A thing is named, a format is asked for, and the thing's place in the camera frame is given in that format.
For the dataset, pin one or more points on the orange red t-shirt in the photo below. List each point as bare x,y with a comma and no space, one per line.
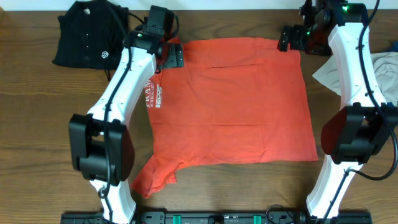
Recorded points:
234,101

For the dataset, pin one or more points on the blue cloth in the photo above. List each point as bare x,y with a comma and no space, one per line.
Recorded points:
394,47

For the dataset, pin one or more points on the folded black shirt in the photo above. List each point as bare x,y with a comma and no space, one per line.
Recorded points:
91,36

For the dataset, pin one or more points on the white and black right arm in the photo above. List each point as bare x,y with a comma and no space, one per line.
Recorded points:
364,122

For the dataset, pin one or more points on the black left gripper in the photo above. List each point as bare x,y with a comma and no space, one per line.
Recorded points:
174,54

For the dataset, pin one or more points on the beige crumpled shirt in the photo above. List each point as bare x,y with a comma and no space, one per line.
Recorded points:
385,69

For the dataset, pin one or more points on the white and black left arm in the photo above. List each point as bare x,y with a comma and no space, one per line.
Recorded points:
101,146

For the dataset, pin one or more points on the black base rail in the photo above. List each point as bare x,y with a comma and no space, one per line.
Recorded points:
217,217

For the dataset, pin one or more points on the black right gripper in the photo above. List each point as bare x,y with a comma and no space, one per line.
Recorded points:
296,31

